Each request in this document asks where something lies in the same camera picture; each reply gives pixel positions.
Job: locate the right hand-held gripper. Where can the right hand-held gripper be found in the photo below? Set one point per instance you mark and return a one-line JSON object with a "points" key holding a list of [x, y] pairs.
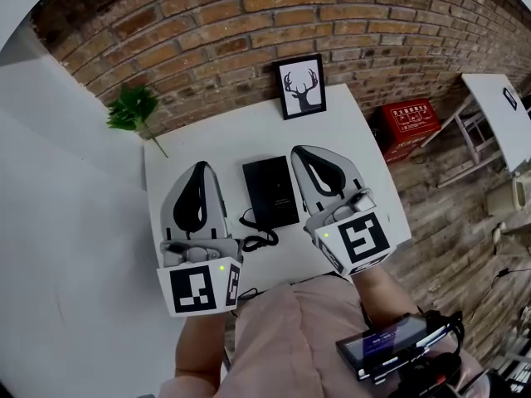
{"points": [[361, 239]]}

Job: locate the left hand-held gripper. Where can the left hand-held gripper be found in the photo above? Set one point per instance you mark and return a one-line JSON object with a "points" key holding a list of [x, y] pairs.
{"points": [[195, 284]]}

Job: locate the person's left forearm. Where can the person's left forearm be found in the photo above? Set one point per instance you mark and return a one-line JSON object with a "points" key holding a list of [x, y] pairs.
{"points": [[201, 346]]}

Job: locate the person's right forearm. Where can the person's right forearm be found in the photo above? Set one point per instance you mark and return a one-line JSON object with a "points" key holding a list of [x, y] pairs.
{"points": [[383, 297]]}

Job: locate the red plastic box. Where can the red plastic box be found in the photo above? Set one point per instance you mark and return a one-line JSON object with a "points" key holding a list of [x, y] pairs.
{"points": [[408, 127]]}

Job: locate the black framed deer picture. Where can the black framed deer picture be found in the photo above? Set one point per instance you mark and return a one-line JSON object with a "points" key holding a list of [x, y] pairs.
{"points": [[302, 87]]}

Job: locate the green plant sprig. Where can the green plant sprig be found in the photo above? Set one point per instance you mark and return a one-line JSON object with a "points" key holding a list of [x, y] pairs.
{"points": [[132, 108]]}

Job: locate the cream plastic container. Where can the cream plastic container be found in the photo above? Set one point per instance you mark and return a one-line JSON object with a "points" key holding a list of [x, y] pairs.
{"points": [[506, 195]]}

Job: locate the white side table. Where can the white side table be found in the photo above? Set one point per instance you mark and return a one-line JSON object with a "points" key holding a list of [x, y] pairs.
{"points": [[493, 114]]}

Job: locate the small black framed card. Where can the small black framed card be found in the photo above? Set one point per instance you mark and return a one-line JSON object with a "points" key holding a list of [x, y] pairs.
{"points": [[510, 98]]}

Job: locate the black chest camera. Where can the black chest camera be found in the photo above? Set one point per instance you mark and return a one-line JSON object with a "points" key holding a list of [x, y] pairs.
{"points": [[386, 342]]}

